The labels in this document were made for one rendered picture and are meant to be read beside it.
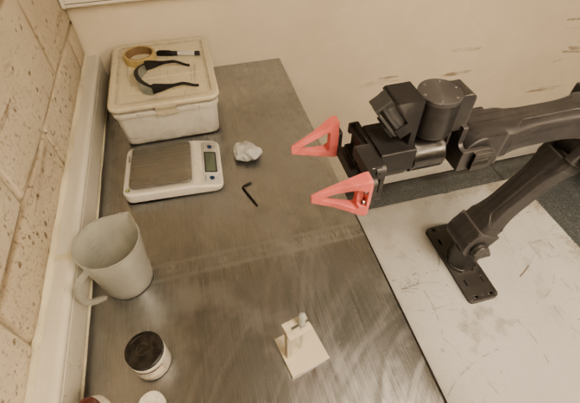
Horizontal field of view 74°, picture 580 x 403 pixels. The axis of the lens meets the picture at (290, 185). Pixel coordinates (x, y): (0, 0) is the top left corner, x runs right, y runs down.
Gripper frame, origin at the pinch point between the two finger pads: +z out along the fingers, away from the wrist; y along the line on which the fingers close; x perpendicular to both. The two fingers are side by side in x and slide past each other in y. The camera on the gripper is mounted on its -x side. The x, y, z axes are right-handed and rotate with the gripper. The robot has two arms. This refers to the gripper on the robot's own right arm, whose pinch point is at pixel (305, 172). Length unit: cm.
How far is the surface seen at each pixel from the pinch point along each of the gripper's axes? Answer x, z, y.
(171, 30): 24, 18, -100
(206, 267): 40.0, 19.0, -13.7
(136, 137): 37, 33, -61
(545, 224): 41, -65, -4
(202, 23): 23, 7, -100
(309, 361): 39.4, 2.2, 12.2
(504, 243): 41, -51, -2
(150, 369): 34.6, 30.5, 7.6
